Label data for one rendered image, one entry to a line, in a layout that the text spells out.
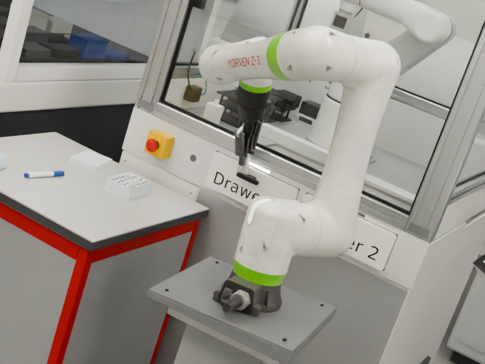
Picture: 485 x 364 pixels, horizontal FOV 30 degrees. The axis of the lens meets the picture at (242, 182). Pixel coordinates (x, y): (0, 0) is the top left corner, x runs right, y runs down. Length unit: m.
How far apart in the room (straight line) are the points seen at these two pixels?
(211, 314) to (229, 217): 0.77
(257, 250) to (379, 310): 0.64
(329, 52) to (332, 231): 0.42
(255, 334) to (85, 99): 1.51
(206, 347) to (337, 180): 0.49
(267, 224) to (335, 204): 0.19
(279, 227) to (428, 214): 0.59
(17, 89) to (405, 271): 1.33
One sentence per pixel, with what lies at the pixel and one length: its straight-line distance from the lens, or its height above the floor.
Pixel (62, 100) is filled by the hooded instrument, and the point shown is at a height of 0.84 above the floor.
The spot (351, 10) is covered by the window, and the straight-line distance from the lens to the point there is 2.56.
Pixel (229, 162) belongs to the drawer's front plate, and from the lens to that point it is 2.69.
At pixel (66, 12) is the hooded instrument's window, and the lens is 3.04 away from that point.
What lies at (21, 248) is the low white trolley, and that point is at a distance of 2.43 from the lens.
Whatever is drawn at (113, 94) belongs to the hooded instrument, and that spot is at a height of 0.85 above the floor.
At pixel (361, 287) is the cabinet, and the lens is 2.60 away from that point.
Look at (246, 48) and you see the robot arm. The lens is 2.22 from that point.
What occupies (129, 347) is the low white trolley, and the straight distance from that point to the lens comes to 2.75.
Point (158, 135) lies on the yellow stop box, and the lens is 2.78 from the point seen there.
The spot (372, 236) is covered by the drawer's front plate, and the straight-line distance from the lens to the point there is 2.54.
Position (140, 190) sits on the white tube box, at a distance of 2.64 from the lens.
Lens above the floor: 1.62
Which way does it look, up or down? 16 degrees down
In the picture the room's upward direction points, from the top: 18 degrees clockwise
